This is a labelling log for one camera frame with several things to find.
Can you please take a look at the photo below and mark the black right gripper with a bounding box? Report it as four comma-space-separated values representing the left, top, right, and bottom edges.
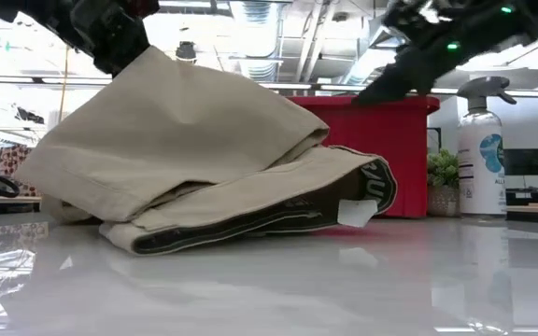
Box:
352, 7, 508, 106

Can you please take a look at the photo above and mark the silver ventilation duct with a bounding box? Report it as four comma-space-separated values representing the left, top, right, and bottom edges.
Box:
231, 0, 282, 83

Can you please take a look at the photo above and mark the small potted succulent plant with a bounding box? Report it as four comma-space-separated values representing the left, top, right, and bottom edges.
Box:
426, 148, 460, 218

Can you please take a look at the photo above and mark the red plastic laundry bin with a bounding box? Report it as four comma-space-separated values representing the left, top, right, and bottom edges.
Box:
287, 95, 441, 219

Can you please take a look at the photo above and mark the yellow cable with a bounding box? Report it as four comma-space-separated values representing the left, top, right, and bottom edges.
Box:
58, 46, 72, 125

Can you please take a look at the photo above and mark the patterned fabric bag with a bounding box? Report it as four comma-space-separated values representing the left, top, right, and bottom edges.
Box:
0, 144, 41, 197

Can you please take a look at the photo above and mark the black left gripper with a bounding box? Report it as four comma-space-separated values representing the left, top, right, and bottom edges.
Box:
70, 0, 161, 78

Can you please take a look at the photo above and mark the black ceiling dome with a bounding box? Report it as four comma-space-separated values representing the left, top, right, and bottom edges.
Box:
175, 40, 199, 63

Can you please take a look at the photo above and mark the black monitor on arm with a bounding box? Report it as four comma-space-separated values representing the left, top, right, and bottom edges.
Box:
503, 147, 538, 205

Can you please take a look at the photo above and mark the white spray bottle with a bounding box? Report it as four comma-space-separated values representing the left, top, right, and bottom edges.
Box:
455, 76, 517, 216

